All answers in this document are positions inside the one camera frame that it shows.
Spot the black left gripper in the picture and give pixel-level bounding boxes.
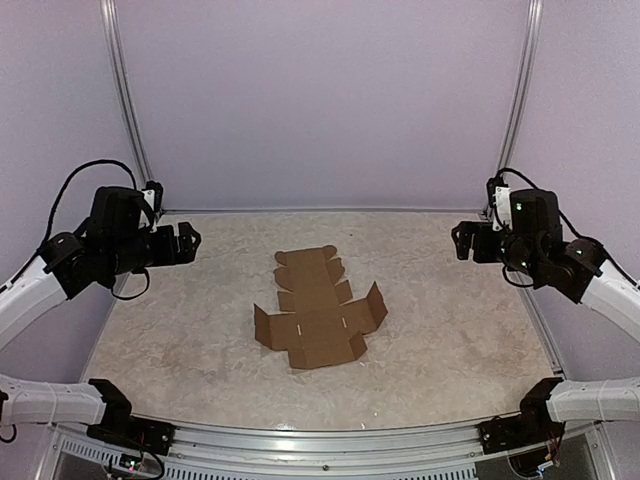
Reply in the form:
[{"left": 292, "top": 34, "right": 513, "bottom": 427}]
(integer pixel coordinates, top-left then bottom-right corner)
[{"left": 106, "top": 221, "right": 201, "bottom": 278}]

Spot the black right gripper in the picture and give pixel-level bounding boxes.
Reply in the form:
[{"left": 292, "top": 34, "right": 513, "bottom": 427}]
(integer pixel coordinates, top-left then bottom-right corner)
[{"left": 451, "top": 220, "right": 541, "bottom": 279}]

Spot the brown cardboard box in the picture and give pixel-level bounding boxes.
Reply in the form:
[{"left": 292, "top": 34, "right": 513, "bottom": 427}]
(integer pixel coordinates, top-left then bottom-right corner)
[{"left": 254, "top": 245, "right": 388, "bottom": 370}]

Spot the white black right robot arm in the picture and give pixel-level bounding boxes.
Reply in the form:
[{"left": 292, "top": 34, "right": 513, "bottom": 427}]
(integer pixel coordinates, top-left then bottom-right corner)
[{"left": 451, "top": 186, "right": 639, "bottom": 444}]

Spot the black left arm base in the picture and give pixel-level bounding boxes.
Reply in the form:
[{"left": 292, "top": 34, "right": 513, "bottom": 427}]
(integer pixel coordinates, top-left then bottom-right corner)
[{"left": 86, "top": 416, "right": 176, "bottom": 456}]

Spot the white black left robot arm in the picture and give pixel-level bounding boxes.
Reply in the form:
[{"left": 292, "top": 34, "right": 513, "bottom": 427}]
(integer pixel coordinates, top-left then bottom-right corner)
[{"left": 1, "top": 182, "right": 201, "bottom": 445}]

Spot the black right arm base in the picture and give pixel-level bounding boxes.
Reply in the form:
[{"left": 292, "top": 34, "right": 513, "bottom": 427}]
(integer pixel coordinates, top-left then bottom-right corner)
[{"left": 477, "top": 411, "right": 565, "bottom": 455}]

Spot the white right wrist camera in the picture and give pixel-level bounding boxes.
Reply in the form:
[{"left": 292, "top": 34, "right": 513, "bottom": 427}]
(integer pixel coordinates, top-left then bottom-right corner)
[{"left": 487, "top": 176, "right": 511, "bottom": 231}]

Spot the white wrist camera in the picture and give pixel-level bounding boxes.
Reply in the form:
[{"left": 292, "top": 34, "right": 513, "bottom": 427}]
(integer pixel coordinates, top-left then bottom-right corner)
[
  {"left": 487, "top": 176, "right": 511, "bottom": 231},
  {"left": 139, "top": 180, "right": 164, "bottom": 232}
]

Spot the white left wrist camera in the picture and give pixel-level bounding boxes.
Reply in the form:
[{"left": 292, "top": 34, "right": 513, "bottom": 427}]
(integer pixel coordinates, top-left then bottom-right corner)
[{"left": 139, "top": 180, "right": 164, "bottom": 232}]

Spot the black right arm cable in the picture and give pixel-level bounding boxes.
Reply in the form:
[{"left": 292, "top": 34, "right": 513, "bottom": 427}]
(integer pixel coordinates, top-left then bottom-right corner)
[{"left": 492, "top": 167, "right": 640, "bottom": 289}]

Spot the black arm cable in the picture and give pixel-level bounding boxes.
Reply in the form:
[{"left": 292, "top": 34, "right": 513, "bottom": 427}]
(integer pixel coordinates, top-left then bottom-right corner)
[
  {"left": 47, "top": 159, "right": 151, "bottom": 301},
  {"left": 492, "top": 167, "right": 640, "bottom": 289}
]

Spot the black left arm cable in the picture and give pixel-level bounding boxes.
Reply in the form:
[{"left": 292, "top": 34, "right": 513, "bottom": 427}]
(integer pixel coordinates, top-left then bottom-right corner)
[{"left": 47, "top": 159, "right": 151, "bottom": 301}]

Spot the right aluminium frame post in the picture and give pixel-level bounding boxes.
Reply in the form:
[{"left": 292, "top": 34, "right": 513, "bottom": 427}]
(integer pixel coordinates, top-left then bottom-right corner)
[{"left": 492, "top": 0, "right": 544, "bottom": 177}]

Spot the aluminium frame post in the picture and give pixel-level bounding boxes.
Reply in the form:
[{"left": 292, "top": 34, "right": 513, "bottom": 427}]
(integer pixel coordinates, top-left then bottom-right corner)
[
  {"left": 492, "top": 0, "right": 544, "bottom": 177},
  {"left": 99, "top": 0, "right": 154, "bottom": 183}
]

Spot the left aluminium frame post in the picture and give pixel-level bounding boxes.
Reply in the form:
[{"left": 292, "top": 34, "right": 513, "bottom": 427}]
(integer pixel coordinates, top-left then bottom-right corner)
[{"left": 99, "top": 0, "right": 154, "bottom": 183}]

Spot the front aluminium frame rail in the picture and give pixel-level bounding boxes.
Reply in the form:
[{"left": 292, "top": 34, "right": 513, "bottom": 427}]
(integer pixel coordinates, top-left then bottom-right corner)
[{"left": 36, "top": 421, "right": 622, "bottom": 479}]

